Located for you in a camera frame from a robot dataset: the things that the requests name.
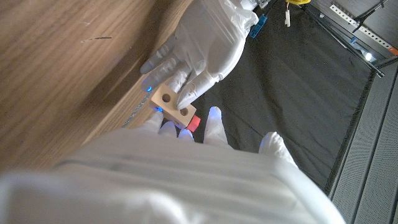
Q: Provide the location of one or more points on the black backdrop curtain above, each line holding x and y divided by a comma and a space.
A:
280, 93

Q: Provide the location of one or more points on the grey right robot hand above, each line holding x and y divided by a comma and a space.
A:
186, 180

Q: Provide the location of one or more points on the wooden block with holes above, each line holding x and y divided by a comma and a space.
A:
172, 107

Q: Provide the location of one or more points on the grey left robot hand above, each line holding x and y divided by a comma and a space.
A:
208, 46

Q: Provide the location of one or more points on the red-headed wooden screw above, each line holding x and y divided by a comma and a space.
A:
193, 123

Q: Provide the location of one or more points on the black backdrop stand pole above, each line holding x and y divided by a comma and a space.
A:
342, 34

